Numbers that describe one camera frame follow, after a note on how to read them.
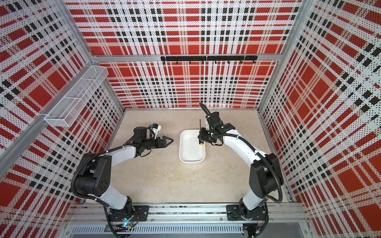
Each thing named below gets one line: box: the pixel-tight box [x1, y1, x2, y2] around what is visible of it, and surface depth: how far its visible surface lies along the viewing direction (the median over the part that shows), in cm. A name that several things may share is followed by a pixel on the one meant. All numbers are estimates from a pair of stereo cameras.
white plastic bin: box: [179, 129, 206, 164], surface depth 98 cm
